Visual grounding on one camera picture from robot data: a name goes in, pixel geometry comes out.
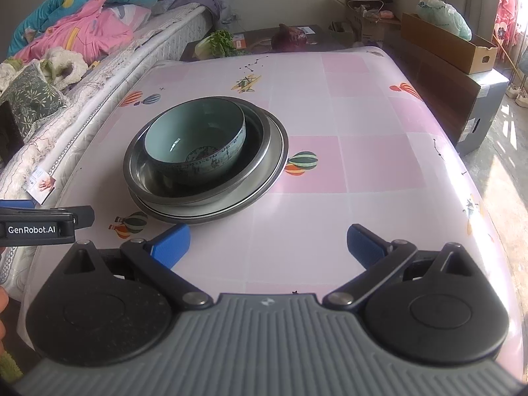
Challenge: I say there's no pale green plastic bag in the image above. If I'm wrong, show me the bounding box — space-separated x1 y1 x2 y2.
417 0 473 42

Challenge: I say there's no green floral pillow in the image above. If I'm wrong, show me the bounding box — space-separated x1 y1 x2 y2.
0 64 69 141

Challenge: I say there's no person's left hand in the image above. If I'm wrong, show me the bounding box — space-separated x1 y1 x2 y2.
0 285 10 355

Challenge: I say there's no open cardboard box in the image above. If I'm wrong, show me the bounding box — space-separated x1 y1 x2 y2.
344 0 403 46

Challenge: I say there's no lavender grey duvet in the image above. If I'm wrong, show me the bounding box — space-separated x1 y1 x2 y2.
150 0 234 23

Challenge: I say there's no pink blanket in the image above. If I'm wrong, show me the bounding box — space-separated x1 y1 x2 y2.
12 0 151 64

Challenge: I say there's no white photo tag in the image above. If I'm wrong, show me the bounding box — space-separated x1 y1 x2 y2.
25 165 56 205

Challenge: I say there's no green bok choy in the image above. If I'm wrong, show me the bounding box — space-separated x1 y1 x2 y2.
195 29 248 60

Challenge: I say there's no small open carton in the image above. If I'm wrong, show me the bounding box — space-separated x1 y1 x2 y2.
328 20 356 48

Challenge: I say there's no white fleece blanket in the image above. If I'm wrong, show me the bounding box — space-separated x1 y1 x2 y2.
0 47 89 91

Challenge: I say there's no pile of colourful bedding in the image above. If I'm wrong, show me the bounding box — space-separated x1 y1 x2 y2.
7 0 161 56

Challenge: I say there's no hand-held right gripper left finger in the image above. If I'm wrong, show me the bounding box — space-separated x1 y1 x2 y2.
62 223 214 311

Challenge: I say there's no pink patterned tablecloth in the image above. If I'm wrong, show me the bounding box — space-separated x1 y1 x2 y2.
16 47 521 384

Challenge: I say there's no white quilted mattress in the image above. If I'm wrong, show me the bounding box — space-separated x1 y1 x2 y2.
0 2 215 298

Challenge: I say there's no large stainless steel basin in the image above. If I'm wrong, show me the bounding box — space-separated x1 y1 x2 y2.
123 96 288 225

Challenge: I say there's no small stainless steel bowl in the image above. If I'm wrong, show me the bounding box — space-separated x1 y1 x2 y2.
128 101 272 207

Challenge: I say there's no green fuzzy cloth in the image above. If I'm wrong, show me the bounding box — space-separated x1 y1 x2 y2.
0 352 23 384

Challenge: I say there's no dark printed carton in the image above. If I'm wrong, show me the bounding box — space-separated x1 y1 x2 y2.
179 24 355 62

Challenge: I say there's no grey carton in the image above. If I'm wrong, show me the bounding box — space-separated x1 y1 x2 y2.
456 68 510 157

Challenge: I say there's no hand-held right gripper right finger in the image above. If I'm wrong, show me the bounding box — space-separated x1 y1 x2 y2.
322 223 475 311

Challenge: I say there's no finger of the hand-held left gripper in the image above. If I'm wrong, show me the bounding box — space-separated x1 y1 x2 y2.
0 199 95 229

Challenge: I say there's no teal glazed ceramic bowl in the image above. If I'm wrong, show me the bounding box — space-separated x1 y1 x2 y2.
144 98 247 185

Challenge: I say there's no long brown cardboard box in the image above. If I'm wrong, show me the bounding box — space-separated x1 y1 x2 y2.
401 12 499 75

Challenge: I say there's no pink floral curtain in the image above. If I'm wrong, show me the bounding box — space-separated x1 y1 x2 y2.
497 0 528 67

